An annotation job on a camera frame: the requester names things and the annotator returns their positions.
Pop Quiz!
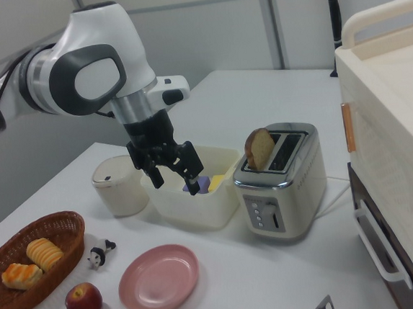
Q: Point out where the small cream lidded bin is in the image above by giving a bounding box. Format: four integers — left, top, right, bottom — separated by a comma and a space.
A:
89, 153, 151, 219

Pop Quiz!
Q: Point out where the pink plate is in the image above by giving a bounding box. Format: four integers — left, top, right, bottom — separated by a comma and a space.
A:
115, 241, 203, 309

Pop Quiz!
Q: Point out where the small panda figurine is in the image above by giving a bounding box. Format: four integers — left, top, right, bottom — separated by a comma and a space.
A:
85, 238, 119, 271

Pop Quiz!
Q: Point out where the cream and chrome toaster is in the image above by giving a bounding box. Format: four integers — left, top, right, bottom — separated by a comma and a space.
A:
228, 118, 333, 246

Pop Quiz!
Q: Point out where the yellow foam cube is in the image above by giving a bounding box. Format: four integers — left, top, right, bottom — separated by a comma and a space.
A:
207, 174, 229, 193

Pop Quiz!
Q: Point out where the purple foam cube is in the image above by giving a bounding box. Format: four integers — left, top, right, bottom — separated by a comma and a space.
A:
181, 174, 213, 197

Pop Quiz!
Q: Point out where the red apple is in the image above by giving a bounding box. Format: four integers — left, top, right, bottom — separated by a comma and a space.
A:
63, 281, 105, 309

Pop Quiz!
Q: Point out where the brown wicker basket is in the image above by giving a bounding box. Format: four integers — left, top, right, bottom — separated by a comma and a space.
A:
0, 209, 94, 309

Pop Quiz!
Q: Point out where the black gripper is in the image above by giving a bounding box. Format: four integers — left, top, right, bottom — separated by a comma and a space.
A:
121, 106, 208, 202

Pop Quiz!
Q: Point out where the cream bread box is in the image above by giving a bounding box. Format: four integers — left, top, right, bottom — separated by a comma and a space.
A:
329, 0, 413, 308

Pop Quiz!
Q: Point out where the toasted bread slice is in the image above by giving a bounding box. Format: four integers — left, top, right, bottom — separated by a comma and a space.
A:
243, 126, 278, 172

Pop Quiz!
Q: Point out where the cream plastic container box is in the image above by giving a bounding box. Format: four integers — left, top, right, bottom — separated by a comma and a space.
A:
137, 140, 248, 236

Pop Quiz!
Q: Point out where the striped long bread roll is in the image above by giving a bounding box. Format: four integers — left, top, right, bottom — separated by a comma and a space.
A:
25, 236, 66, 274

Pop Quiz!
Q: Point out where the white toaster power cable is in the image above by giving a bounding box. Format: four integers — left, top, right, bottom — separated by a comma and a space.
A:
311, 173, 355, 220

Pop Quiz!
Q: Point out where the orange glazed bread roll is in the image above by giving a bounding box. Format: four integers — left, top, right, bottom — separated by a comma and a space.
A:
0, 261, 45, 293

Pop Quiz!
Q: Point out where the black background pole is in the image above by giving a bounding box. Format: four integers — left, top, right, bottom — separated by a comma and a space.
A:
324, 0, 347, 78

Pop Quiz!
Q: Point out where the brown oven with white handle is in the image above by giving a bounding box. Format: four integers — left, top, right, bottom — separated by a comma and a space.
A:
347, 156, 413, 309

